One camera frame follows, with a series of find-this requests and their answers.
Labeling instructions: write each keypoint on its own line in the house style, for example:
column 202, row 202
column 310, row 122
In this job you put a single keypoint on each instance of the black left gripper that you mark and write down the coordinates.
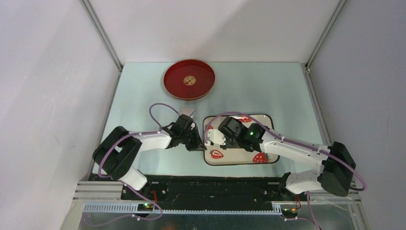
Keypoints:
column 197, row 144

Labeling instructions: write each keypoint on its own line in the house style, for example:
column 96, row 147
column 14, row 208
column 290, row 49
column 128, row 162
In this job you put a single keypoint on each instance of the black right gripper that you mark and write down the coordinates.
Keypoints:
column 226, row 145

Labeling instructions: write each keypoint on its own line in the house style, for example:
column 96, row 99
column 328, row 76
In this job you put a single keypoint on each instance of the strawberry print tray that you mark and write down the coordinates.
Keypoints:
column 217, row 155

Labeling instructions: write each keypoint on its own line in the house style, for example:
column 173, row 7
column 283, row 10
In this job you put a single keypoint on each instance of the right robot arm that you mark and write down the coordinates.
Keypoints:
column 332, row 167

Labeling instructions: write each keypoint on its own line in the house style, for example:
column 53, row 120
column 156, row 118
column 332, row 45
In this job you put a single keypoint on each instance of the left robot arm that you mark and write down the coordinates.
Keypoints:
column 117, row 152

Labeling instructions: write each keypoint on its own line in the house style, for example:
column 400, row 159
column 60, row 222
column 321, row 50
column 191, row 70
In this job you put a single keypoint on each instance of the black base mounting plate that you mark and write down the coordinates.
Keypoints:
column 206, row 193

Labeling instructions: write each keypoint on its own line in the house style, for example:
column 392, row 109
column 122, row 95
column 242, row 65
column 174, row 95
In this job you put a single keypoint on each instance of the red round plate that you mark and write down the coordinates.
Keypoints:
column 189, row 79

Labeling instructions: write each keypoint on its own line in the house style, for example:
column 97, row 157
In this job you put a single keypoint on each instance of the aluminium frame rail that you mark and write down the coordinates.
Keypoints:
column 113, row 197

